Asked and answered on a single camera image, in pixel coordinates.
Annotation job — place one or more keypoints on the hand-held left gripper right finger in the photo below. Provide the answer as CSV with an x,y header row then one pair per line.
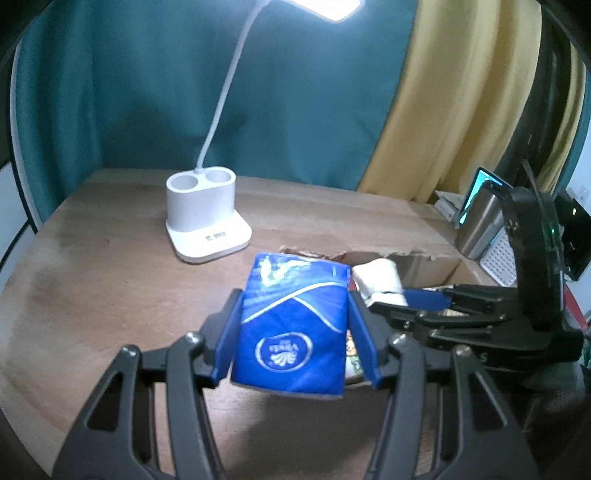
x,y
364,341

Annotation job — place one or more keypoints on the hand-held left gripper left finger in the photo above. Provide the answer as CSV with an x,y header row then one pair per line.
x,y
226,341

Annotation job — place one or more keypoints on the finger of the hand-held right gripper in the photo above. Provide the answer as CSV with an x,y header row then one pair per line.
x,y
427,299
485,337

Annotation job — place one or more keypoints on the cartoon print tissue pack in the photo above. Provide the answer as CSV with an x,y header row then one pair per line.
x,y
353,357

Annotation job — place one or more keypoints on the cardboard box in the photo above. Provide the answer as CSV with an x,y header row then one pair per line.
x,y
429,270

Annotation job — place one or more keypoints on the white tissue packet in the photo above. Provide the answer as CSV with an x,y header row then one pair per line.
x,y
378,281

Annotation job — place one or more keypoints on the blue tissue pack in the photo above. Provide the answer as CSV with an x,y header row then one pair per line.
x,y
291,332

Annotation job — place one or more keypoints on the black screen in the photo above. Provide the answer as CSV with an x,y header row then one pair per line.
x,y
577,235

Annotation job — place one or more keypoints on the red box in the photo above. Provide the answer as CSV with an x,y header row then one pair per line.
x,y
571,297

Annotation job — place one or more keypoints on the steel tumbler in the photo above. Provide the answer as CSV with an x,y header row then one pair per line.
x,y
480,226

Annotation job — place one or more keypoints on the phone with lit screen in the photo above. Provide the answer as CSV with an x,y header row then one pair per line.
x,y
478,182

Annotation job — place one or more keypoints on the white desk lamp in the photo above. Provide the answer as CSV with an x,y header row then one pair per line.
x,y
203,230

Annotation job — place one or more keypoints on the yellow curtain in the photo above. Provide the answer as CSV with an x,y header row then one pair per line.
x,y
461,92

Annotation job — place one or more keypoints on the teal curtain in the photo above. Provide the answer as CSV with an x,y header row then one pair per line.
x,y
161,92

